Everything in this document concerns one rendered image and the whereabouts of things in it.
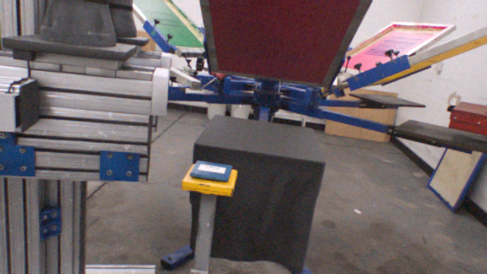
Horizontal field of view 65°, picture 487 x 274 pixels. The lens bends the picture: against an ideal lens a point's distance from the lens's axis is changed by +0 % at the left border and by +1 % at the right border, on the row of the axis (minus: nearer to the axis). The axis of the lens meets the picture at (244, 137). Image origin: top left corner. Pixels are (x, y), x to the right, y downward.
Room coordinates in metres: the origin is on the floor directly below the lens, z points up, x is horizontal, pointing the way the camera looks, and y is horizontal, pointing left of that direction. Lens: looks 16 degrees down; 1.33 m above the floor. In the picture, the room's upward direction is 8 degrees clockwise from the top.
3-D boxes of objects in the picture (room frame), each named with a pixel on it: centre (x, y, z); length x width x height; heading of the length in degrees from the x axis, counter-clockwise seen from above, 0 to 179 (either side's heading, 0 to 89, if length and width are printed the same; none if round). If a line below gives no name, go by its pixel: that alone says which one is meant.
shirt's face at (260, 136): (1.44, -0.07, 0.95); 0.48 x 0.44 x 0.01; 178
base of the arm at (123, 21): (1.33, 0.49, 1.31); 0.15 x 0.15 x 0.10
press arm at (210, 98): (2.27, 0.44, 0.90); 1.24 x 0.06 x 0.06; 118
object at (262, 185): (1.21, -0.06, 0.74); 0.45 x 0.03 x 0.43; 88
